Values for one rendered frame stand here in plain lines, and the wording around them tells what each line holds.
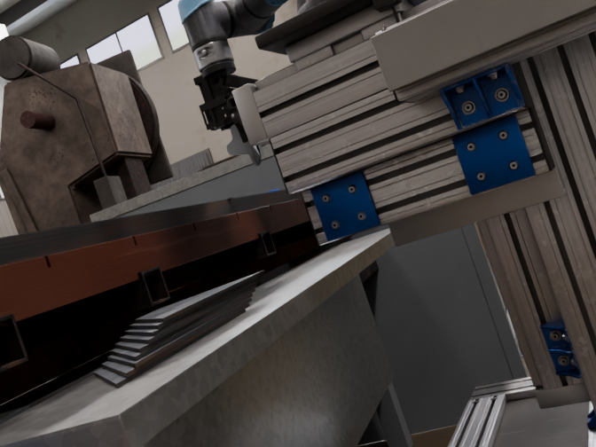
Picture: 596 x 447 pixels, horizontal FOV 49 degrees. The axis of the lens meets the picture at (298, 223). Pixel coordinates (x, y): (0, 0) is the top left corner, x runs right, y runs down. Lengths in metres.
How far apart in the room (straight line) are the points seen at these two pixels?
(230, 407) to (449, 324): 1.26
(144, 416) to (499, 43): 0.53
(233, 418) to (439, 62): 0.55
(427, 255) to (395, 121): 1.20
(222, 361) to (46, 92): 5.46
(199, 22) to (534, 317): 0.83
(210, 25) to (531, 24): 0.74
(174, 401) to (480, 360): 1.66
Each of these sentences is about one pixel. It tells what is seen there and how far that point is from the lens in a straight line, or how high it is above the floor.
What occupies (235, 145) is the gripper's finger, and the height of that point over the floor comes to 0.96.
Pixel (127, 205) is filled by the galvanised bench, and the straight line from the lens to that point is 2.44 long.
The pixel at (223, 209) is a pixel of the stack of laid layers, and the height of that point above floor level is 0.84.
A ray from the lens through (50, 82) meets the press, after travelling 5.90.
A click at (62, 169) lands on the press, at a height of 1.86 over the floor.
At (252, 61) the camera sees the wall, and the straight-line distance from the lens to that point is 12.39.
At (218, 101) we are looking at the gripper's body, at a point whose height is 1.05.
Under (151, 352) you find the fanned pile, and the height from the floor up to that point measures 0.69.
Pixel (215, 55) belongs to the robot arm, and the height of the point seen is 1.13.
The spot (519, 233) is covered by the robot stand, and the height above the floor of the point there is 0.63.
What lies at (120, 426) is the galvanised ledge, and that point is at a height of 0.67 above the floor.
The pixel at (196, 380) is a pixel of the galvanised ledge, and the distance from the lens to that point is 0.59.
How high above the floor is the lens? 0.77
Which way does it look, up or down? level
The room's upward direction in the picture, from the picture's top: 19 degrees counter-clockwise
